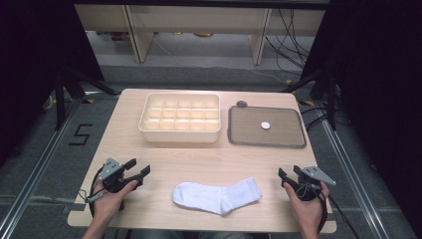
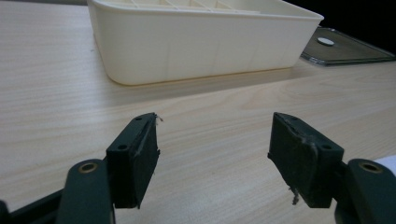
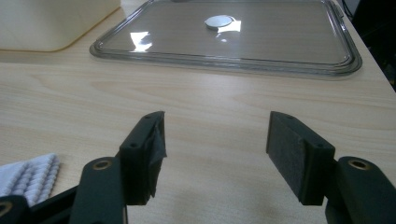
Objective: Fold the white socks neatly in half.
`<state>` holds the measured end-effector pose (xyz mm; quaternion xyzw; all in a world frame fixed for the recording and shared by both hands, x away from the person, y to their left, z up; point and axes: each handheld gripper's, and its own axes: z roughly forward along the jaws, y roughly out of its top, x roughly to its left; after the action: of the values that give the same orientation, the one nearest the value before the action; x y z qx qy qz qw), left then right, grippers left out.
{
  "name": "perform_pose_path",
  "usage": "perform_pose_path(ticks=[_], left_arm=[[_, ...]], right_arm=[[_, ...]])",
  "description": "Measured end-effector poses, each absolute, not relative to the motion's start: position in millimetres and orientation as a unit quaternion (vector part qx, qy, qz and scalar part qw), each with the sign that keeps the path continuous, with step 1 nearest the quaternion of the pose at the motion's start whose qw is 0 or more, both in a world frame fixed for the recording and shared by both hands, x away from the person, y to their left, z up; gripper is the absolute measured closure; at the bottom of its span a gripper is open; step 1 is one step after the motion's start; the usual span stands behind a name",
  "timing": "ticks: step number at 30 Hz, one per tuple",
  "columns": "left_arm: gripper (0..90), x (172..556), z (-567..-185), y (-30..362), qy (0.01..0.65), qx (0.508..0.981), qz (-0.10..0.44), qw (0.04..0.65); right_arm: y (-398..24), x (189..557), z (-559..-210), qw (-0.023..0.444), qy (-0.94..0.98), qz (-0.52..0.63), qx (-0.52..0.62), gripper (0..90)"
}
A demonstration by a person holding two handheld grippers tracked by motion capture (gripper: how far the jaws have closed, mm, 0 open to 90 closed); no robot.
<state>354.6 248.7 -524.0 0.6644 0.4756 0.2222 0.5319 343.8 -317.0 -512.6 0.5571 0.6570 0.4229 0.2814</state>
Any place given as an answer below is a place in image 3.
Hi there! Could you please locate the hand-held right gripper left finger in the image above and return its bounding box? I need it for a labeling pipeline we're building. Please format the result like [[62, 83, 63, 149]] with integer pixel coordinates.
[[119, 110, 167, 207]]

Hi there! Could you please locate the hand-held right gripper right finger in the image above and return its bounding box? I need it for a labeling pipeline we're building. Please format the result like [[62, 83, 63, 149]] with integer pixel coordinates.
[[266, 110, 336, 207]]

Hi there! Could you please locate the cream divided storage box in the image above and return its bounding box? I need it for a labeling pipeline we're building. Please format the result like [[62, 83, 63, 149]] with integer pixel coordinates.
[[0, 0, 121, 53]]

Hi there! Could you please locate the clear plastic bag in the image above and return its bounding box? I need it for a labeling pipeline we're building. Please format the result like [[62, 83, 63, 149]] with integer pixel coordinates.
[[0, 152, 61, 208]]

